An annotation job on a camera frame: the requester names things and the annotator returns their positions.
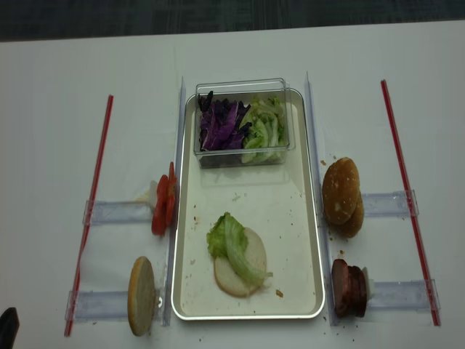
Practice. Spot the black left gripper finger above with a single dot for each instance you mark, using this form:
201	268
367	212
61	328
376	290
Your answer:
8	328

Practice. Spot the green lettuce leaf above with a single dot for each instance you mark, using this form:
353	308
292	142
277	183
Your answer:
228	239

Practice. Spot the clear tomato slider track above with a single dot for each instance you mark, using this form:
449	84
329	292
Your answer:
116	212

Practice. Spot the white tomato pusher block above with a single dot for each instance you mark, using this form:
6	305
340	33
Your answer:
152	196

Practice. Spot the red tomato slices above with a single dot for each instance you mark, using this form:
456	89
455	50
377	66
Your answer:
164	209

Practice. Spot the green lettuce pile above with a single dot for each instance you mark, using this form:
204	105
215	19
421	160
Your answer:
262	123

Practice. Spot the front meat patty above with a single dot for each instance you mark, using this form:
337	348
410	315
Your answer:
342	289

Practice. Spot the rear meat patties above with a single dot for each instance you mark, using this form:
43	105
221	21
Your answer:
359	294

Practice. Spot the red left guide rod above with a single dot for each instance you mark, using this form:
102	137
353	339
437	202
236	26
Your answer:
76	282

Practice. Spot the red guide rod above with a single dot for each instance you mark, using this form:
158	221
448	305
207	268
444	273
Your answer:
76	282
433	303

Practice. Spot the clear bun slider track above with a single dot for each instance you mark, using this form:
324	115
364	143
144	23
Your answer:
97	306
396	204

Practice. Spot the upright bun bottom slice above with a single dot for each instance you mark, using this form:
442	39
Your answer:
141	296

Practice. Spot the flat bun slice on tray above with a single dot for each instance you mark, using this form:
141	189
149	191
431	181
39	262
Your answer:
228	280

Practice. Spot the purple cabbage leaves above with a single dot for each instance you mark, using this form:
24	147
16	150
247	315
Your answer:
218	127

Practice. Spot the cream metal tray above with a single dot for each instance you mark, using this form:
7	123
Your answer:
276	201

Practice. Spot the clear plastic salad box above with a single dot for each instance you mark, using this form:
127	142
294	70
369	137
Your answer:
245	91

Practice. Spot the rear bun top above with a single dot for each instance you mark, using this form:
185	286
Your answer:
350	228

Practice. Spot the front bun top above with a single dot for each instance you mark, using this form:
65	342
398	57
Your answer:
340	190

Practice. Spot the white patty pusher block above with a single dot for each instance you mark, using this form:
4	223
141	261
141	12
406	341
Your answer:
367	283

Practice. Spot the clear patty slider track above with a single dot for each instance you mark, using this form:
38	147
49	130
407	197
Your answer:
418	295

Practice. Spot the clear bun top slider track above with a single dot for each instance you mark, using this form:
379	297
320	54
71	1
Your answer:
396	204

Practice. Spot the red right guide rod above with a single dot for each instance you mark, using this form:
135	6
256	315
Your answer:
433	303

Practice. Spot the clear left long rail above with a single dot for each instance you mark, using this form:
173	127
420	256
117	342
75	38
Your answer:
174	219

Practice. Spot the clear long rail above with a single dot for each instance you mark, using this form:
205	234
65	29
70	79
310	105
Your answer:
174	219
316	186

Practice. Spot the clear right long rail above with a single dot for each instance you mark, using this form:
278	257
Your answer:
316	186

